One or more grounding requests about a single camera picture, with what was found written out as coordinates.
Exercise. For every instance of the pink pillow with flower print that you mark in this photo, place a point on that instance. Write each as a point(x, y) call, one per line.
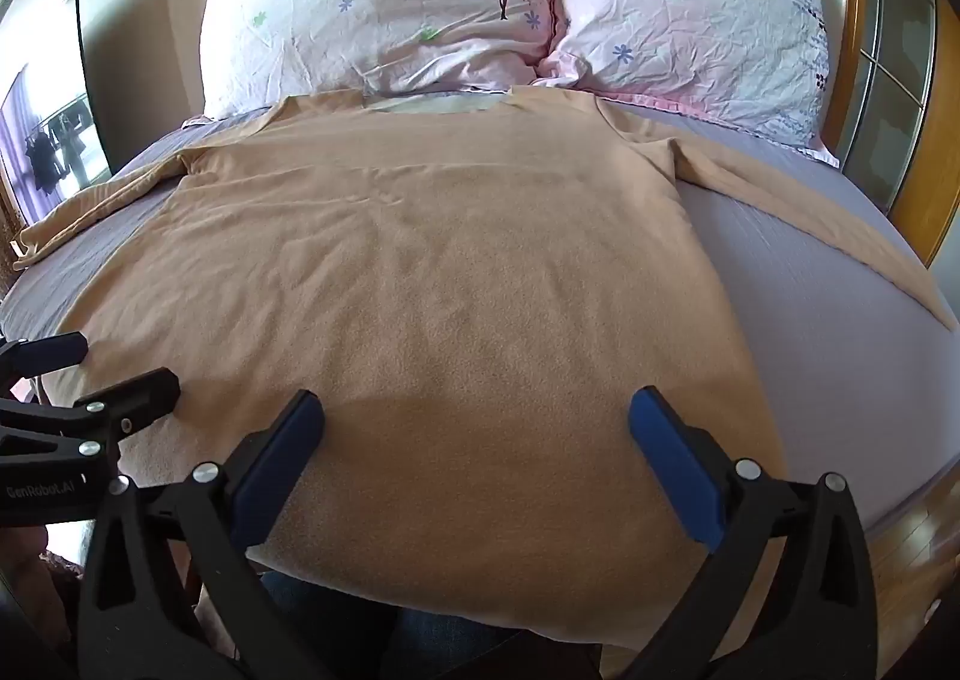
point(690, 13)

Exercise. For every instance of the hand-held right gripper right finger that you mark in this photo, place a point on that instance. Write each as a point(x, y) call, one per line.
point(675, 470)

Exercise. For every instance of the wooden glass-panel door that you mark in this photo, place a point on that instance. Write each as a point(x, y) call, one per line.
point(900, 65)

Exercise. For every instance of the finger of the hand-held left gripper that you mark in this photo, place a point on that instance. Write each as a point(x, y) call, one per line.
point(142, 395)
point(56, 350)

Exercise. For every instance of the window with hanging clothes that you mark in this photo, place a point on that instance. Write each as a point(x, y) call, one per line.
point(52, 133)

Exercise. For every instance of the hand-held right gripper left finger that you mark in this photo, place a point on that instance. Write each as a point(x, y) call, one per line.
point(276, 470)

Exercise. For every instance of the beige long-sleeve shirt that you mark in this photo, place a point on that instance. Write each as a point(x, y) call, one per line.
point(450, 290)

